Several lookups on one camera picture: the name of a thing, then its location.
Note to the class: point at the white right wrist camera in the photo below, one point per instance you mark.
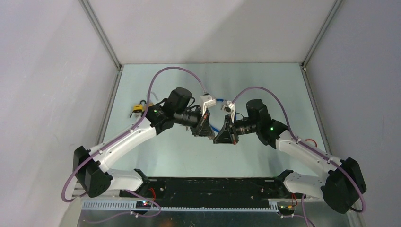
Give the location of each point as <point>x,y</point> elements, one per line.
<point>229,107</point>

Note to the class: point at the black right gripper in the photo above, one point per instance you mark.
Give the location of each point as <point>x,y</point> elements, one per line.
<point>228,134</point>

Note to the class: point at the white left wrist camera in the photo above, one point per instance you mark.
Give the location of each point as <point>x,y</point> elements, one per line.
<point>206,101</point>

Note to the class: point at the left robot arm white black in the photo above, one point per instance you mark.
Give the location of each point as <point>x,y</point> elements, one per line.
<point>93,167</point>

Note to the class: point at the brass padlock silver shackle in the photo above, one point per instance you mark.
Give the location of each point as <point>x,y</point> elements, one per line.
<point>151,98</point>

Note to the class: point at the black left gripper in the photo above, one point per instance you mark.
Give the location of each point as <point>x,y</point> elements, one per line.
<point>203,128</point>

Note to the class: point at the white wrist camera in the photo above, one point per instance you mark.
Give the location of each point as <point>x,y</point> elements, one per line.
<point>206,101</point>
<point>229,107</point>

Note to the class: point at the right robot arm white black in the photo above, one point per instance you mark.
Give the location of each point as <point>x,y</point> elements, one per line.
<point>339,182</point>

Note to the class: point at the grey slotted cable duct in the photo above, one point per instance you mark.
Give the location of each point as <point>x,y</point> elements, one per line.
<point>137,205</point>

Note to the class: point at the blue cable lock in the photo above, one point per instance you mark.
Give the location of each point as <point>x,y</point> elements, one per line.
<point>217,115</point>

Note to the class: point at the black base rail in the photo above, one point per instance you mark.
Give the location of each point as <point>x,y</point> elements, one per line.
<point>254,192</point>

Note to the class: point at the yellow padlock black shackle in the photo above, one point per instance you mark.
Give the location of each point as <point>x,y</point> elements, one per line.
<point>140,107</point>

